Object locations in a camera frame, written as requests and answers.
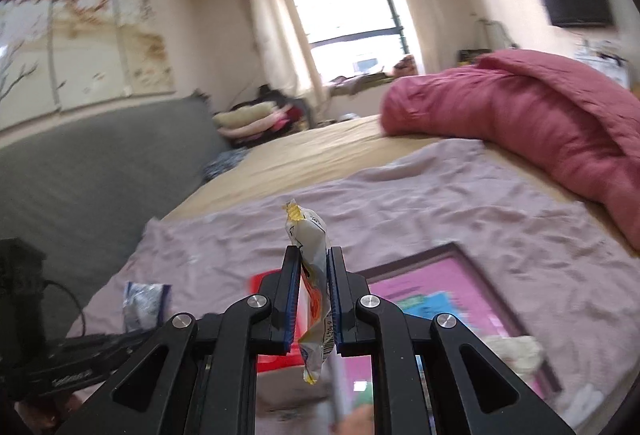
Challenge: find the pink quilt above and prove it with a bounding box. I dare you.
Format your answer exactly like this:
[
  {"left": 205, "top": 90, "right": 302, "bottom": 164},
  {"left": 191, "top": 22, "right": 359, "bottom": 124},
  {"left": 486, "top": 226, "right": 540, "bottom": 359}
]
[{"left": 380, "top": 49, "right": 640, "bottom": 251}]

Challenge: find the crumpled grey cloth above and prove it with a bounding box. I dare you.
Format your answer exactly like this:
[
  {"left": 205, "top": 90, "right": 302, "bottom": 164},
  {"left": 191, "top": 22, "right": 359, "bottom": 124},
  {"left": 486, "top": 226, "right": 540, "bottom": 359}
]
[{"left": 327, "top": 55, "right": 418, "bottom": 96}]

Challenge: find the grey quilted headboard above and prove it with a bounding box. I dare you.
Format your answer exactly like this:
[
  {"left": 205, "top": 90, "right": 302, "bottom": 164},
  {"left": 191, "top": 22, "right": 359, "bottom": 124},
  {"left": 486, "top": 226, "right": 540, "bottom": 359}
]
[{"left": 0, "top": 92, "right": 236, "bottom": 331}]

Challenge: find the red tissue pack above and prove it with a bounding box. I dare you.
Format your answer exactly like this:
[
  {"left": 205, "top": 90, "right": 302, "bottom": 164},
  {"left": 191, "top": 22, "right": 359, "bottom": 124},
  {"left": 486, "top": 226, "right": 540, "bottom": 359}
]
[{"left": 248, "top": 269, "right": 308, "bottom": 373}]

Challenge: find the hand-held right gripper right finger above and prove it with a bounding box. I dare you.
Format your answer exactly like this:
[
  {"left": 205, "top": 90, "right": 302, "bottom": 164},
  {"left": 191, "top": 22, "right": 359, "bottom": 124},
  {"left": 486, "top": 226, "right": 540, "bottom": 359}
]
[{"left": 326, "top": 246, "right": 576, "bottom": 435}]

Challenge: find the tree wall painting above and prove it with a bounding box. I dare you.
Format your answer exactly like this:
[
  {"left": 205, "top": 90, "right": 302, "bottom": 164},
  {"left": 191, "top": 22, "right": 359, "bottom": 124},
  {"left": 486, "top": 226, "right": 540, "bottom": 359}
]
[{"left": 0, "top": 0, "right": 176, "bottom": 131}]

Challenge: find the pink book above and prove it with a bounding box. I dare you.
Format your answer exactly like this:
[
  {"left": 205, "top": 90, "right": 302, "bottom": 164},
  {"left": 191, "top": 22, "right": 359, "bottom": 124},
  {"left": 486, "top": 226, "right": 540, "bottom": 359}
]
[{"left": 370, "top": 255, "right": 546, "bottom": 416}]

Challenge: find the cream curtain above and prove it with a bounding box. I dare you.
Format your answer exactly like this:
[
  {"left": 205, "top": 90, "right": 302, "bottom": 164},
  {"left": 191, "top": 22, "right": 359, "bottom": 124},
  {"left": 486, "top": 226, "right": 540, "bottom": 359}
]
[
  {"left": 382, "top": 0, "right": 453, "bottom": 76},
  {"left": 244, "top": 0, "right": 331, "bottom": 116}
]

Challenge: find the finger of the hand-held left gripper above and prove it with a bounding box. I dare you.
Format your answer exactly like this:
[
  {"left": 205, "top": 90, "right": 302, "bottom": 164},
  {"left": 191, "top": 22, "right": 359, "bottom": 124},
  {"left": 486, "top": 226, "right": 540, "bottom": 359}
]
[{"left": 107, "top": 331, "right": 168, "bottom": 353}]

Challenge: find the black cable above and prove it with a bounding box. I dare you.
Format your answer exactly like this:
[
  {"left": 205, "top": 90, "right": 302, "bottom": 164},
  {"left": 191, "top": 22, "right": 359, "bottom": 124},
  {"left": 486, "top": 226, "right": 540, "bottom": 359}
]
[{"left": 44, "top": 280, "right": 86, "bottom": 338}]

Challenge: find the purple white packet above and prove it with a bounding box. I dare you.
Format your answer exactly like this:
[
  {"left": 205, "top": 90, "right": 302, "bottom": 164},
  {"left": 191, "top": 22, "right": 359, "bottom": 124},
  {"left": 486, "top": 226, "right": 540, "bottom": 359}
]
[{"left": 122, "top": 281, "right": 172, "bottom": 332}]

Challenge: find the pile of folded clothes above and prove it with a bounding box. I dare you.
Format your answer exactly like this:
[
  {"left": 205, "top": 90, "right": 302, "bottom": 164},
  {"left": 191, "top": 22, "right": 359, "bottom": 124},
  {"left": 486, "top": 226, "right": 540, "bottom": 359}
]
[{"left": 212, "top": 101, "right": 288, "bottom": 138}]

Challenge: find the white metal rack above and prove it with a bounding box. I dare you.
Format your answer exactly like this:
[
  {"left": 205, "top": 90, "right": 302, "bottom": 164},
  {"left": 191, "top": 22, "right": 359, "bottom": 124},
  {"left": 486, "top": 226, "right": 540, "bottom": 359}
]
[{"left": 475, "top": 18, "right": 518, "bottom": 51}]

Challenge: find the dark brown tray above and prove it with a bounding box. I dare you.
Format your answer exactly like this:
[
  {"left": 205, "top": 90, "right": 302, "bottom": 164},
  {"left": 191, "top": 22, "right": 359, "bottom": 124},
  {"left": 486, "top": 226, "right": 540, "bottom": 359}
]
[{"left": 332, "top": 241, "right": 563, "bottom": 435}]

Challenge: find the cluttered white cabinet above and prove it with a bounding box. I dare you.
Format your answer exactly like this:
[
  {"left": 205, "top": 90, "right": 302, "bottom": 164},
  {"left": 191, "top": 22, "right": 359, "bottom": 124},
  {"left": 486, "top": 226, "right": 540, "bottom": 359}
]
[{"left": 572, "top": 38, "right": 631, "bottom": 88}]

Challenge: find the dark patterned cloth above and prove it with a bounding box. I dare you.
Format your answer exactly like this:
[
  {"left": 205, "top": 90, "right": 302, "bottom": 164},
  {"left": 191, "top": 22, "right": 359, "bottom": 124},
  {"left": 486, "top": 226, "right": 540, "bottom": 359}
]
[{"left": 202, "top": 146, "right": 251, "bottom": 181}]

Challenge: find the beige bed sheet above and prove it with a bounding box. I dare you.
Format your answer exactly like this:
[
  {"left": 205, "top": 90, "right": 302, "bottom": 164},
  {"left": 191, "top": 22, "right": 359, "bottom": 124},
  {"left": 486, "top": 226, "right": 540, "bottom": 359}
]
[{"left": 160, "top": 112, "right": 446, "bottom": 221}]

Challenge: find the dark clothing heap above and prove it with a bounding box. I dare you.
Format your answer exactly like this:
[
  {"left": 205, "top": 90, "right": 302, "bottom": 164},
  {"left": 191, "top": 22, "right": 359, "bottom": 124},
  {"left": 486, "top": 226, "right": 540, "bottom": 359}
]
[{"left": 227, "top": 85, "right": 313, "bottom": 133}]

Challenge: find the purple printed blanket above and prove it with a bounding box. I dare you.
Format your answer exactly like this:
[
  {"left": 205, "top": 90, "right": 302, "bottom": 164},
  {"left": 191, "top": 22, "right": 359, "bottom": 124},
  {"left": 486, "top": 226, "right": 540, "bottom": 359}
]
[{"left": 65, "top": 138, "right": 640, "bottom": 431}]

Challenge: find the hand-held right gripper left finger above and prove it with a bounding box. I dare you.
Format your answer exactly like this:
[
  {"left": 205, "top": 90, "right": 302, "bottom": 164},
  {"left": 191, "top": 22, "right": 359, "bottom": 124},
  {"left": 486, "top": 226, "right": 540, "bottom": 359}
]
[{"left": 55, "top": 245, "right": 303, "bottom": 435}]

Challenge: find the yellow snack packet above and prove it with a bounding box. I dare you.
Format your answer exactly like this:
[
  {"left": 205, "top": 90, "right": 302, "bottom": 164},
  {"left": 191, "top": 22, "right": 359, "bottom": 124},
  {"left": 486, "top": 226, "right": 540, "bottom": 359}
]
[{"left": 282, "top": 198, "right": 337, "bottom": 386}]

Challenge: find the dark framed window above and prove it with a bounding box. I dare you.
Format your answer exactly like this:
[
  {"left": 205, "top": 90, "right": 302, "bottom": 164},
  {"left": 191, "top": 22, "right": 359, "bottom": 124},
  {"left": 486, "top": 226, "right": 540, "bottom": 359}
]
[{"left": 282, "top": 0, "right": 416, "bottom": 83}]

